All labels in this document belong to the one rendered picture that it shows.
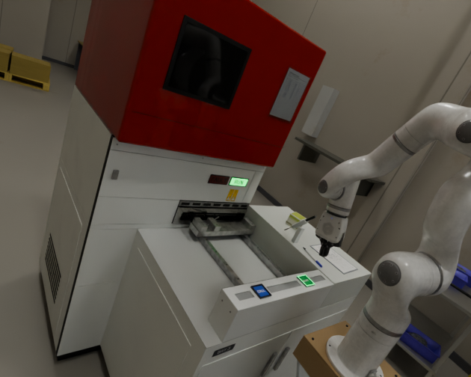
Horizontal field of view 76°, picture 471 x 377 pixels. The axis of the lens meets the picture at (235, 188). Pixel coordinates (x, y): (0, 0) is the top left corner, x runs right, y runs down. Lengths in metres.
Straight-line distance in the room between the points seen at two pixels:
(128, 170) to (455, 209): 1.06
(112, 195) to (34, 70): 5.52
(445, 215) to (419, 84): 3.16
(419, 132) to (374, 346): 0.63
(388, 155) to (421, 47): 3.18
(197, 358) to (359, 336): 0.50
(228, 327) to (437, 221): 0.66
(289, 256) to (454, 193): 0.83
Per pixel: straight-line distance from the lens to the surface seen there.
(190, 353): 1.13
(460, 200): 0.93
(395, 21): 4.48
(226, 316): 1.03
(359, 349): 1.09
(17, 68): 6.69
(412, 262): 0.92
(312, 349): 1.13
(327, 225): 1.18
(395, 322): 1.02
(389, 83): 4.17
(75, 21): 10.05
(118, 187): 1.27
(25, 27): 8.50
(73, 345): 1.85
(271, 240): 1.59
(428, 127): 1.02
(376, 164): 1.07
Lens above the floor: 1.58
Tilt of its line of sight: 19 degrees down
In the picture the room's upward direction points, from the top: 23 degrees clockwise
